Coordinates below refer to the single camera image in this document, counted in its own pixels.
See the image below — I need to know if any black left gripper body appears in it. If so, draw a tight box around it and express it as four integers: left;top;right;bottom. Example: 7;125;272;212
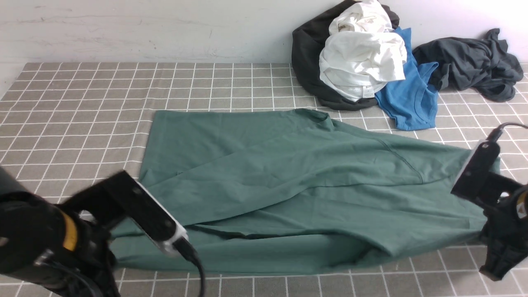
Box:
58;171;130;297

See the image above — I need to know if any dark grey crumpled shirt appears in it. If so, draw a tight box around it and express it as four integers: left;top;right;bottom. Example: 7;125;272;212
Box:
412;28;523;103

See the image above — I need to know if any white crumpled shirt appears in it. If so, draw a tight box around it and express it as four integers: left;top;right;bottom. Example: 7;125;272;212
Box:
319;0;407;102

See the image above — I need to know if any blue shirt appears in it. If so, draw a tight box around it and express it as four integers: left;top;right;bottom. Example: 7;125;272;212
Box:
375;28;438;131

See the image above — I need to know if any grey checkered tablecloth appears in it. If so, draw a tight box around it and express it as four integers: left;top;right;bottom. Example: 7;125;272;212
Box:
0;63;528;297

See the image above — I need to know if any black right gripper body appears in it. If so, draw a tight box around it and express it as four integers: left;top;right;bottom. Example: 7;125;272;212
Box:
479;173;528;281

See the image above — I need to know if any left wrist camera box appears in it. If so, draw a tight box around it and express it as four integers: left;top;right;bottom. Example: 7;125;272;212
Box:
102;171;194;259

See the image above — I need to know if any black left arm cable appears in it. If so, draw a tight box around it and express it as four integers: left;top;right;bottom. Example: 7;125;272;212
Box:
173;239;207;297

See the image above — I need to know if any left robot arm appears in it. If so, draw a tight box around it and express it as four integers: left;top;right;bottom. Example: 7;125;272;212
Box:
0;169;136;297

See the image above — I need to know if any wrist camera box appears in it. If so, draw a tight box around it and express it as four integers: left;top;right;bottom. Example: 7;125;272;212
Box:
450;139;500;203
102;171;194;259

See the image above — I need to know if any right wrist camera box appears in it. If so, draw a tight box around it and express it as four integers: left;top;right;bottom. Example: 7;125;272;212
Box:
450;139;500;203

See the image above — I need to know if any black garment under pile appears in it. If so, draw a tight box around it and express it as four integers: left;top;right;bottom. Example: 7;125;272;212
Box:
292;0;400;111

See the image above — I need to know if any green long-sleeved shirt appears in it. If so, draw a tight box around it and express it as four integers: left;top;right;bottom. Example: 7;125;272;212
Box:
109;108;502;276

